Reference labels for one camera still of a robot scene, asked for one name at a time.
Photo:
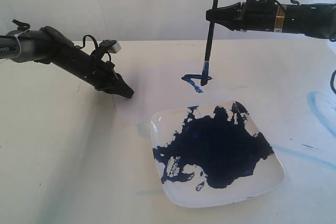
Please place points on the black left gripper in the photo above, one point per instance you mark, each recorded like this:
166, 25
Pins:
95, 69

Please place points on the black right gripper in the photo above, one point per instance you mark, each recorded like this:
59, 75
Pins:
252, 15

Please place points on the black paintbrush with blue tip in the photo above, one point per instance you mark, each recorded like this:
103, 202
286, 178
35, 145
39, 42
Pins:
204, 78

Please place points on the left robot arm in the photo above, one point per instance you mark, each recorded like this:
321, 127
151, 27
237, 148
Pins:
49, 45

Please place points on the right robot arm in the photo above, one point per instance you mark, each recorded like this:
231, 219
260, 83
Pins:
311, 20

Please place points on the white paper sheet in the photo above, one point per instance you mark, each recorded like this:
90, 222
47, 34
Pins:
167, 86

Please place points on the white square plate blue paint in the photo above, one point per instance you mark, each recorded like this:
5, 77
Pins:
213, 155

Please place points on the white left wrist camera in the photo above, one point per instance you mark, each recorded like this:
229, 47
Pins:
111, 46

